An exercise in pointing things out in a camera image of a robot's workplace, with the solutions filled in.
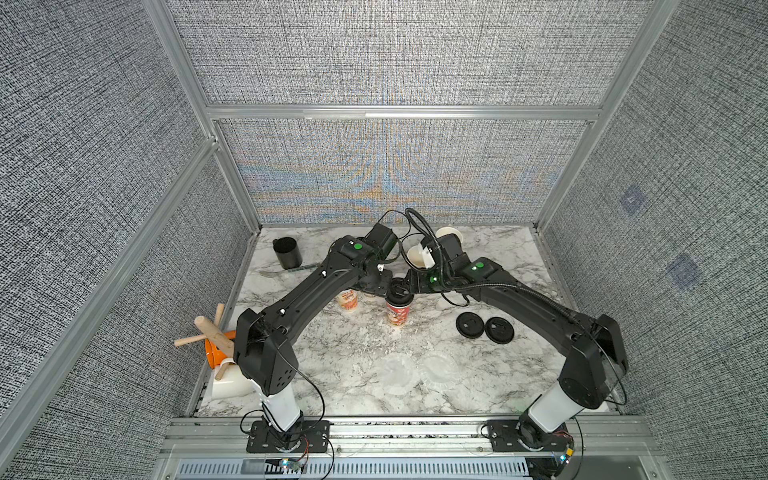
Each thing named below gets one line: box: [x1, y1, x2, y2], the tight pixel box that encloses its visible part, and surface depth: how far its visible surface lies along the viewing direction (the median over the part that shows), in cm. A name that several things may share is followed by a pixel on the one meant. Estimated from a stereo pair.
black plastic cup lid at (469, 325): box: [455, 312, 485, 339], surface depth 94 cm
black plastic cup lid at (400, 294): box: [385, 277, 414, 307], surface depth 81 cm
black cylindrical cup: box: [272, 236, 303, 269], surface depth 105 cm
